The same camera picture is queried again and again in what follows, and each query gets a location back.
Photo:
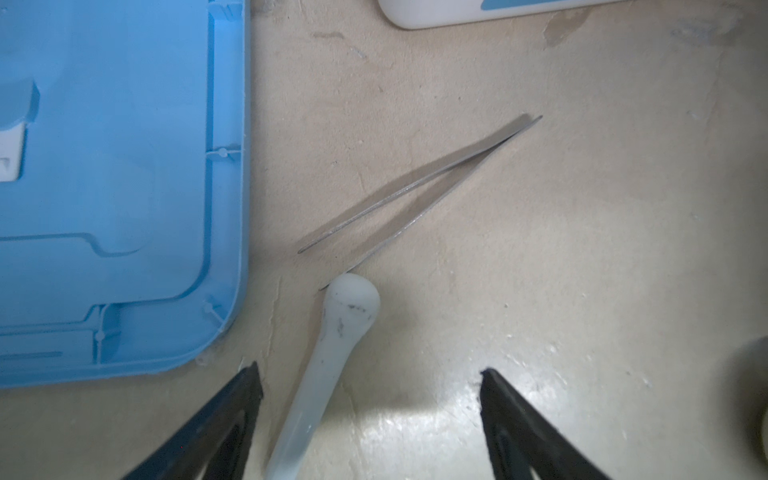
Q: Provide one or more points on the white plastic storage box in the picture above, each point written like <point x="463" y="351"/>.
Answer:
<point x="424" y="14"/>

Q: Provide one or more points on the blue plastic box lid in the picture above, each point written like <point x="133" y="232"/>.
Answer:
<point x="125" y="174"/>

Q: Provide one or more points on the white pestle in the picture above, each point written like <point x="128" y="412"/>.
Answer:
<point x="350" y="307"/>

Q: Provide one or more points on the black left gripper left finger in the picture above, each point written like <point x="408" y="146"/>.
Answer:
<point x="215" y="442"/>

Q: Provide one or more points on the white evaporating dish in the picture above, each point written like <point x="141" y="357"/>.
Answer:
<point x="755" y="397"/>

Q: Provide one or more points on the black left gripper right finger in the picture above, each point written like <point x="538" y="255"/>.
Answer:
<point x="521" y="443"/>

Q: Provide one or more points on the metal tweezers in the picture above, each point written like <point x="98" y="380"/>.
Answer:
<point x="452" y="170"/>

